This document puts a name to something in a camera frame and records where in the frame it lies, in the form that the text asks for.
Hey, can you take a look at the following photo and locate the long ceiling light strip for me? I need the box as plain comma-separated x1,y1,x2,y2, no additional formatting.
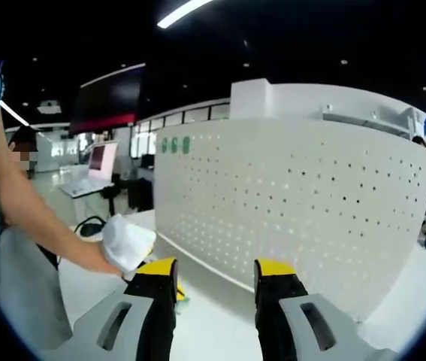
156,0,214,29

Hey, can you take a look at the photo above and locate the white perforated mounting plate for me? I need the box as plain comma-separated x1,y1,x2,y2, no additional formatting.
154,118,426,324

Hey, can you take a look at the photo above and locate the short ceiling light strip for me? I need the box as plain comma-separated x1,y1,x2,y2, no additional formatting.
0,99,30,127

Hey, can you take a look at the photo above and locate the large overhead dark screen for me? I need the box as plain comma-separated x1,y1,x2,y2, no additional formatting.
68,62,147,138

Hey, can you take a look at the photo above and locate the ceiling air conditioner vent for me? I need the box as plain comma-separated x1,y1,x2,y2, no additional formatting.
37,99,64,114

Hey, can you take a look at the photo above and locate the black bag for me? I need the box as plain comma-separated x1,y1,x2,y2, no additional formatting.
127,177,155,212

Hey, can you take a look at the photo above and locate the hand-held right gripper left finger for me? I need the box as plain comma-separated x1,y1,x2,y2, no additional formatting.
69,257,179,361

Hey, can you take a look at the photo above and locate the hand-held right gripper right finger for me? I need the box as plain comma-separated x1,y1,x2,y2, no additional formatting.
253,258,386,361

